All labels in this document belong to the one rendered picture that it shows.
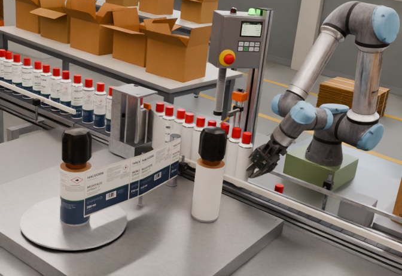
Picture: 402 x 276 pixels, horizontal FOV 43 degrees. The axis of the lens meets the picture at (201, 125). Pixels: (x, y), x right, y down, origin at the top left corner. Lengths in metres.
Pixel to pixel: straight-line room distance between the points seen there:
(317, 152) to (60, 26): 2.91
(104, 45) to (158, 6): 2.37
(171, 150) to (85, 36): 2.54
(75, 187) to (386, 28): 1.12
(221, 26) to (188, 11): 4.37
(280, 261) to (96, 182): 0.60
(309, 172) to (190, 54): 1.64
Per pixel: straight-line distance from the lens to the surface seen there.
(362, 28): 1.86
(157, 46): 3.61
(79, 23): 4.22
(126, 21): 4.10
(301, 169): 2.13
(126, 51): 3.94
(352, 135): 2.00
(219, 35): 1.83
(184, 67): 3.48
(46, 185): 1.83
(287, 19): 7.99
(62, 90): 2.44
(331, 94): 5.93
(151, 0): 6.48
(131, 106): 1.98
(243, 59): 1.87
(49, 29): 4.61
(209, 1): 6.10
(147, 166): 1.66
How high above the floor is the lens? 1.72
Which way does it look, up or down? 20 degrees down
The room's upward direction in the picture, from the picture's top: 6 degrees clockwise
